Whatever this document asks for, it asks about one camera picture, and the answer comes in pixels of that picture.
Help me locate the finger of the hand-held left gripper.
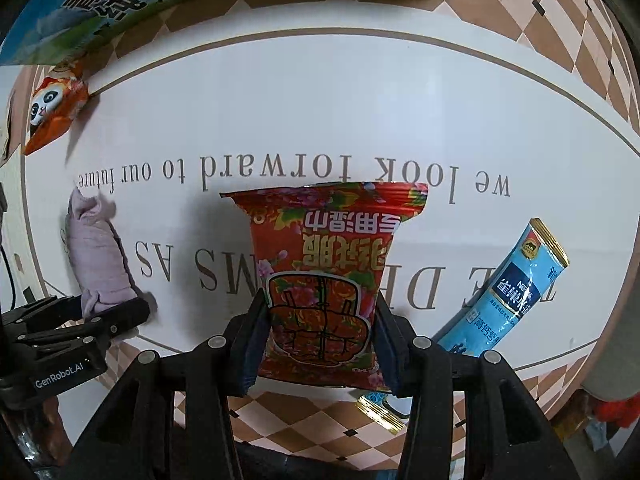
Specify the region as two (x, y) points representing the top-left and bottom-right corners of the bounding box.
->
(17, 298), (152, 357)
(0, 295), (84, 334)

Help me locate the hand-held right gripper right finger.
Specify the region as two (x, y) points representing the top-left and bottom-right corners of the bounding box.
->
(372, 293), (582, 480)

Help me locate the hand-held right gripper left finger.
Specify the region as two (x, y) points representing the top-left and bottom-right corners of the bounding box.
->
(61, 287), (271, 480)

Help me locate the pale pink cloth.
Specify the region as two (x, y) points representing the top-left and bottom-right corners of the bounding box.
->
(64, 185), (147, 322)

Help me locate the red floral wet-wipe packet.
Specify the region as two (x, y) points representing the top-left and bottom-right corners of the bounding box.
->
(220, 182), (430, 392)

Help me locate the blue stick sachet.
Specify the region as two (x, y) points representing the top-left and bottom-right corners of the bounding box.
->
(356, 217), (571, 436)

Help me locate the orange panda snack packet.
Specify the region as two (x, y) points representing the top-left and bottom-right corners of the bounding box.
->
(22, 59), (91, 157)

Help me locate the red crumpled object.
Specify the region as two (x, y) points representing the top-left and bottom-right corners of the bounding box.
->
(594, 394), (640, 430)

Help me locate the printed checkered tablecloth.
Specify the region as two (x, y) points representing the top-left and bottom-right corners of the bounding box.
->
(0, 0), (640, 476)

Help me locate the black cable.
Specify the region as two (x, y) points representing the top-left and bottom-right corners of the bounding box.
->
(0, 245), (21, 313)

